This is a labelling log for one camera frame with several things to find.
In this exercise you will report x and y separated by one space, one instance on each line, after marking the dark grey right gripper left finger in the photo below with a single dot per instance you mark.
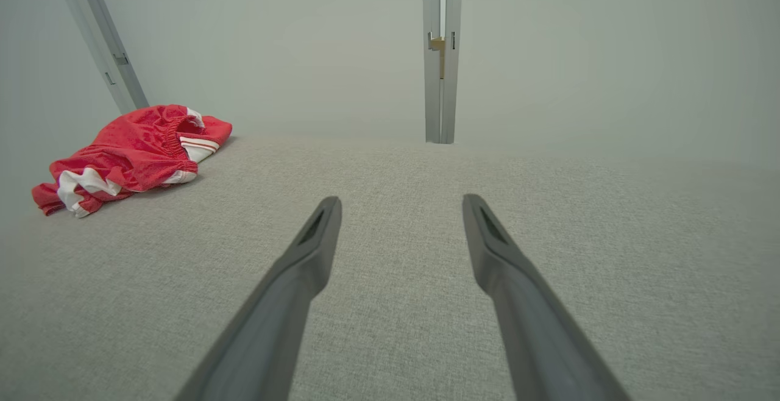
286 303

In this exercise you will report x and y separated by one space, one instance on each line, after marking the grey slanted partition post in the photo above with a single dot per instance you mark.
116 66

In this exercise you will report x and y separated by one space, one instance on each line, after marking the red and white jersey garment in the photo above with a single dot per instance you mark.
140 145

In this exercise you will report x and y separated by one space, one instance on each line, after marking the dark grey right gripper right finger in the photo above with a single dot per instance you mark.
524 315

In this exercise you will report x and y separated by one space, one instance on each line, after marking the grey double partition post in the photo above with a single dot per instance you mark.
434 96

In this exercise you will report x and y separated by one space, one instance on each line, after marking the brass door latch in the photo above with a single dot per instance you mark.
440 47

